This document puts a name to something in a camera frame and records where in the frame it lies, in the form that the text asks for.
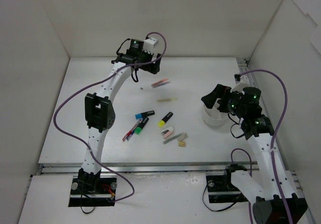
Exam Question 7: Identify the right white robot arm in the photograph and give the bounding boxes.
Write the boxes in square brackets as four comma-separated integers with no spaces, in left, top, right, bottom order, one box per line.
[201,84,307,223]

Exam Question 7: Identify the blue pen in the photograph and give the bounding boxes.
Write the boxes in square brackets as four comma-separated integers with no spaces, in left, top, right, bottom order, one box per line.
[126,119,141,141]

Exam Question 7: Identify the purple pen tube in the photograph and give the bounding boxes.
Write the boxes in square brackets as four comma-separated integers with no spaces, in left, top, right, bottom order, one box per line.
[152,81,171,88]

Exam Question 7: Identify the yellow cap black highlighter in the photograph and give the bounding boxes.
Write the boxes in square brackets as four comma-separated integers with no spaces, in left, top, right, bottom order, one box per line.
[157,111,173,128]

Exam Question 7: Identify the small wooden sharpener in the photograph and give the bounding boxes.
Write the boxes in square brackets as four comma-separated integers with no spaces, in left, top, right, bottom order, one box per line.
[178,141,186,147]

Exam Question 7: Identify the grey eraser block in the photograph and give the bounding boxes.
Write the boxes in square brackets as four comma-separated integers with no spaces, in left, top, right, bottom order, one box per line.
[177,133,188,142]

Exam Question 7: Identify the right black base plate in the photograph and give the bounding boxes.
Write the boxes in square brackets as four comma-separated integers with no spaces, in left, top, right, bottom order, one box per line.
[206,175,248,204]

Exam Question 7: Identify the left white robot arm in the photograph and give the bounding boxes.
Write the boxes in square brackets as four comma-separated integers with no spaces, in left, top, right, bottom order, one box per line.
[78,37,161,194]

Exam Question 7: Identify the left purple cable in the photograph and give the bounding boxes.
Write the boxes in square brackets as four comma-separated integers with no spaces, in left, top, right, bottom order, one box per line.
[54,32,168,202]

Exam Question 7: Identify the yellow pen tube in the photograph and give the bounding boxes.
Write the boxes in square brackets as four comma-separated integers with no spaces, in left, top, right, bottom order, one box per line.
[157,98,178,102]

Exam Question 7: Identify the red pen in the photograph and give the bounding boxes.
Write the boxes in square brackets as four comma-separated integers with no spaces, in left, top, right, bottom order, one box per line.
[122,120,140,142]

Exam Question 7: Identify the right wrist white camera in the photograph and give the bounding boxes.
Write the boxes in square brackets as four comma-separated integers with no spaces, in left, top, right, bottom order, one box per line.
[231,73,251,92]

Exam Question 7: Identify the wrist white camera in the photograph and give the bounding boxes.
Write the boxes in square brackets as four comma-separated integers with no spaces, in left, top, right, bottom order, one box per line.
[231,73,251,92]
[143,37,158,52]

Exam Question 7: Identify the purple cable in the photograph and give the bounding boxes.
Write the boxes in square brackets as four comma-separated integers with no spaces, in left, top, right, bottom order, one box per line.
[54,32,168,202]
[230,69,294,224]

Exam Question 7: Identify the blue cap black highlighter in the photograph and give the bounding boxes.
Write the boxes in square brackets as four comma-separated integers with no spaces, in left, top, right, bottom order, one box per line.
[135,110,155,120]

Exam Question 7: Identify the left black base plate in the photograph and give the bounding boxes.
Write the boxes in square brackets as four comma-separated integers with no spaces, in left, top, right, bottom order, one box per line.
[68,177,117,207]

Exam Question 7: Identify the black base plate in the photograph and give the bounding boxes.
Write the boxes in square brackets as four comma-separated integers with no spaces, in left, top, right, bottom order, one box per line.
[68,177,117,207]
[206,175,248,204]

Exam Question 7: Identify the pink white stapler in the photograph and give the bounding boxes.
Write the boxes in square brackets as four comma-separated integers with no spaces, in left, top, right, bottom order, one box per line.
[161,127,174,139]

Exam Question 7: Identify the white divided round container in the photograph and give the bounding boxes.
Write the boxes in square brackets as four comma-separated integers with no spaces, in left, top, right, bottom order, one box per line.
[202,101,229,127]

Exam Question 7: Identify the green cap black highlighter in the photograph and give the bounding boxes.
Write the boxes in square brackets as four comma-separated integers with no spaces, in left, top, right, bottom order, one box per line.
[134,117,149,135]

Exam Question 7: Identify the pink pen tube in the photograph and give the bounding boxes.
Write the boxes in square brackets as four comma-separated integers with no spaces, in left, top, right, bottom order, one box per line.
[151,78,169,86]

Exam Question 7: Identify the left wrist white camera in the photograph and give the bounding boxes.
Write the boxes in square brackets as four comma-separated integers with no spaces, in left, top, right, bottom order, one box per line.
[143,37,158,52]

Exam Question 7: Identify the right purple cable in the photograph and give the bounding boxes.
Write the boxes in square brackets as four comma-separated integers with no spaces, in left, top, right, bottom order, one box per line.
[230,69,294,224]

